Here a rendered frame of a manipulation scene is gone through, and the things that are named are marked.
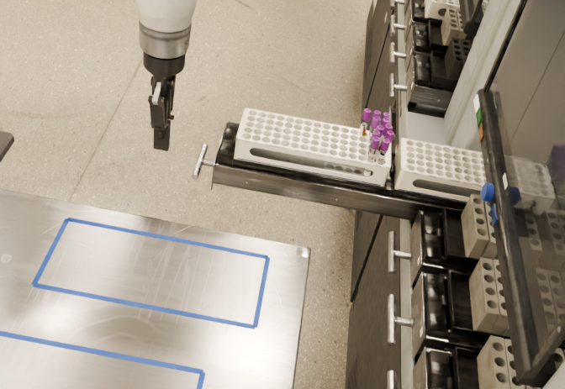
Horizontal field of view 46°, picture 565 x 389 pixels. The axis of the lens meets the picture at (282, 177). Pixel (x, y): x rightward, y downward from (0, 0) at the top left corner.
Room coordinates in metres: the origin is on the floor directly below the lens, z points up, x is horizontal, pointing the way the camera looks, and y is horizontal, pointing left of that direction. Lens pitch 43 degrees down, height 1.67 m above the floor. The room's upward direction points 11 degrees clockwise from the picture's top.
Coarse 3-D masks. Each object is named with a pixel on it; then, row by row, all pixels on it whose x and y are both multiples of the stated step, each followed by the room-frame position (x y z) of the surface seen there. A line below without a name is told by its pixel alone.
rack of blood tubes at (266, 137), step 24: (240, 120) 1.01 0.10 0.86; (264, 120) 1.03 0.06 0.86; (288, 120) 1.05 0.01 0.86; (312, 120) 1.06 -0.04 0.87; (240, 144) 0.96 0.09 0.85; (264, 144) 0.96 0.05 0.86; (288, 144) 0.98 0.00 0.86; (312, 144) 1.00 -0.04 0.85; (336, 144) 1.00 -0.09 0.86; (360, 144) 1.02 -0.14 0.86; (312, 168) 0.96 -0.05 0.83; (336, 168) 0.99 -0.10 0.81; (360, 168) 1.00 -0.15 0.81; (384, 168) 0.96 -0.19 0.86
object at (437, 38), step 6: (432, 24) 1.62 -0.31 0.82; (438, 24) 1.62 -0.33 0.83; (432, 30) 1.59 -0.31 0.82; (438, 30) 1.60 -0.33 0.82; (432, 36) 1.56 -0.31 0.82; (438, 36) 1.57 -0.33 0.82; (432, 42) 1.53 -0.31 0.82; (438, 42) 1.54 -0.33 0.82; (432, 48) 1.50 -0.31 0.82; (438, 48) 1.50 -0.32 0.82; (444, 48) 1.50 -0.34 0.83
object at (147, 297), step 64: (0, 192) 0.75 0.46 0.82; (0, 256) 0.62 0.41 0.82; (64, 256) 0.65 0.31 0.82; (128, 256) 0.67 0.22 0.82; (192, 256) 0.70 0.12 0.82; (256, 256) 0.72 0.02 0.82; (0, 320) 0.51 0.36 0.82; (64, 320) 0.53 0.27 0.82; (128, 320) 0.55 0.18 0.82; (192, 320) 0.58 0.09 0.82; (256, 320) 0.60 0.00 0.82; (0, 384) 0.42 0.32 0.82; (64, 384) 0.44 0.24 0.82; (128, 384) 0.46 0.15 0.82; (192, 384) 0.47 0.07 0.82; (256, 384) 0.49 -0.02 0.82
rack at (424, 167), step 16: (400, 144) 1.04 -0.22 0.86; (416, 144) 1.05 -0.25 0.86; (432, 144) 1.05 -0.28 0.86; (400, 160) 0.99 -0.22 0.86; (416, 160) 0.99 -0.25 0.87; (432, 160) 1.01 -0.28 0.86; (448, 160) 1.02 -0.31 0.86; (464, 160) 1.03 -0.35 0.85; (480, 160) 1.03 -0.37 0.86; (400, 176) 0.96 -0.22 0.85; (416, 176) 0.96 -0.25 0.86; (432, 176) 0.96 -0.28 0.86; (448, 176) 0.98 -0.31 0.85; (464, 176) 0.98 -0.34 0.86; (480, 176) 0.98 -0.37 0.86; (432, 192) 0.96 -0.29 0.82; (448, 192) 0.99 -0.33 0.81; (464, 192) 0.99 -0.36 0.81; (480, 192) 1.00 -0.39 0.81
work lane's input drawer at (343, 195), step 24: (216, 168) 0.94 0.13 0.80; (240, 168) 0.94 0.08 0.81; (264, 168) 0.95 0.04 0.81; (264, 192) 0.94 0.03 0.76; (288, 192) 0.94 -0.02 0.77; (312, 192) 0.94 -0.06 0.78; (336, 192) 0.94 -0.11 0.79; (360, 192) 0.94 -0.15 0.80; (384, 192) 0.95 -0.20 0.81; (408, 192) 0.95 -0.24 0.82; (408, 216) 0.94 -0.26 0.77
